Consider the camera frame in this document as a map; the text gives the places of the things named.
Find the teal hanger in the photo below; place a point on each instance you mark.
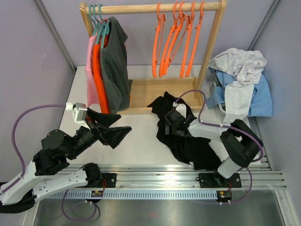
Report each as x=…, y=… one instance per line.
x=101, y=24
x=104, y=29
x=94, y=19

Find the pink shirt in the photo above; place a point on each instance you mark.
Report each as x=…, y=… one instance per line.
x=92, y=96

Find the orange shirt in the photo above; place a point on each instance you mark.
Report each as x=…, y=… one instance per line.
x=102, y=98

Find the wooden clothes rack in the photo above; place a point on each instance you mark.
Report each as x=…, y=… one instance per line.
x=145, y=89

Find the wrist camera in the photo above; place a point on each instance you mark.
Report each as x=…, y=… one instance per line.
x=180, y=108
x=79, y=112

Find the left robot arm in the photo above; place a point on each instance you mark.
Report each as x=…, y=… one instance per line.
x=36, y=180

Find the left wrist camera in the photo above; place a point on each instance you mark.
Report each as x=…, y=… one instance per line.
x=79, y=112

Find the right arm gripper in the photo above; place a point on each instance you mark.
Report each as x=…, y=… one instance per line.
x=168, y=127

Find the blue shirt pile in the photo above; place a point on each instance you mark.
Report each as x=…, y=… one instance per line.
x=254, y=94

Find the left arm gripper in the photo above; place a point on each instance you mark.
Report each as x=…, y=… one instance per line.
x=113, y=135

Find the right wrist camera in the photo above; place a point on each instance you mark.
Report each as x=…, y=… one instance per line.
x=180, y=108

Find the aluminium rail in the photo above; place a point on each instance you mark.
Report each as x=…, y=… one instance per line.
x=181, y=178

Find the white cable duct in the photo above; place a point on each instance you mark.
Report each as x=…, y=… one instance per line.
x=137, y=195

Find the orange hanger of white shirt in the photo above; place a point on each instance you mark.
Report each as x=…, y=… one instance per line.
x=175, y=29

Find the black shirt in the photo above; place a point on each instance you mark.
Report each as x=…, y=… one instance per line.
x=194, y=151

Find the orange hanger of black shirt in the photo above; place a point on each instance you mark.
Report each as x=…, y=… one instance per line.
x=157, y=40

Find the dark grey shirt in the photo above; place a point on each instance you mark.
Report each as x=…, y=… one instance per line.
x=113, y=61

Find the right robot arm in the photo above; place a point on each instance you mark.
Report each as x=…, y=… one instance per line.
x=235, y=144

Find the white shirt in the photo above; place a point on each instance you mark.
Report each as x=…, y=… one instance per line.
x=245, y=67

